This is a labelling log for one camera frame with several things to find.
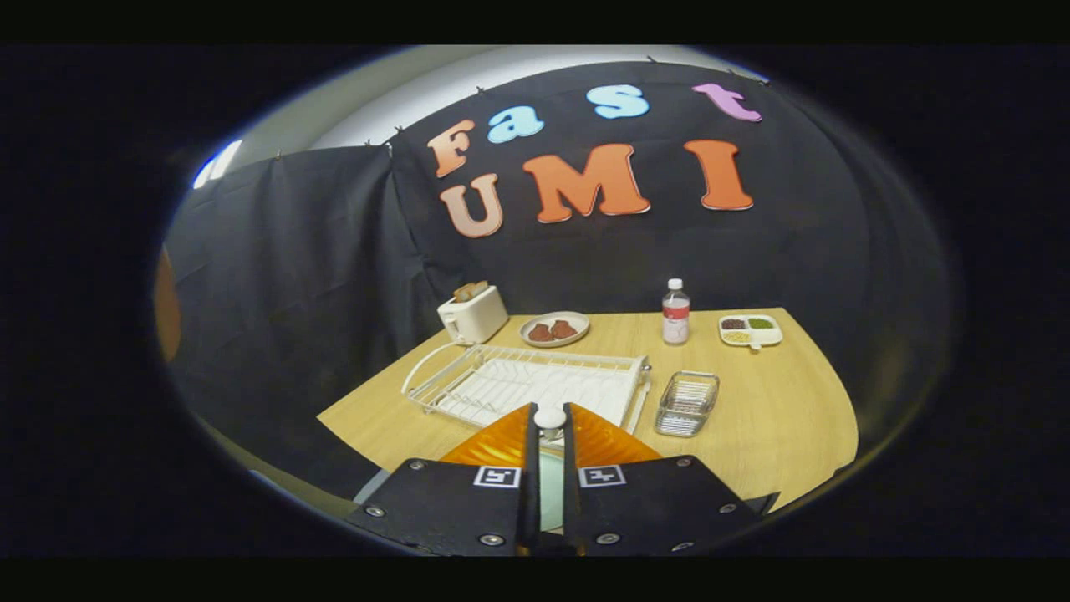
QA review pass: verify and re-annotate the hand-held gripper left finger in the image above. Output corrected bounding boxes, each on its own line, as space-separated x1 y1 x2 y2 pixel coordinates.
344 403 542 557

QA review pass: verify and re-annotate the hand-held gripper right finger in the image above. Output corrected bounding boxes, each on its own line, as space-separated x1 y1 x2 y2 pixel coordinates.
562 402 764 557

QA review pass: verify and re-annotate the pale green plate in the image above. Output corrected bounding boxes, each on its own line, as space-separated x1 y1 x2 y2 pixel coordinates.
354 450 566 533

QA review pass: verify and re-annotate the spoon with red checked handle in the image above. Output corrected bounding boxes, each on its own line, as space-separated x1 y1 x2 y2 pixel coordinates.
534 407 568 448

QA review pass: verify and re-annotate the white wire dish rack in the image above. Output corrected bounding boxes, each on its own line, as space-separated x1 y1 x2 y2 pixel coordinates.
401 341 652 436

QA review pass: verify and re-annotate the metal wire basket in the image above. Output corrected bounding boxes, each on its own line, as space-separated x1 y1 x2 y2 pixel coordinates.
655 371 721 438

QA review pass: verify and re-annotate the brown oval plate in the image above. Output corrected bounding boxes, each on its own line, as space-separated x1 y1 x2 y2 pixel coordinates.
520 311 591 349

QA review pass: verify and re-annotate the white divided dish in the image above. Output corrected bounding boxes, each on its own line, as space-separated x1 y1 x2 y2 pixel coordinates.
719 314 784 350

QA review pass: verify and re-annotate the white toaster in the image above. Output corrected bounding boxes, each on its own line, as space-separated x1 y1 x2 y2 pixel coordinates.
437 284 509 345

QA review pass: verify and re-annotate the clear plastic water bottle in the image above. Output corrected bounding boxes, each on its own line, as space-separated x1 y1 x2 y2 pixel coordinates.
662 278 691 346

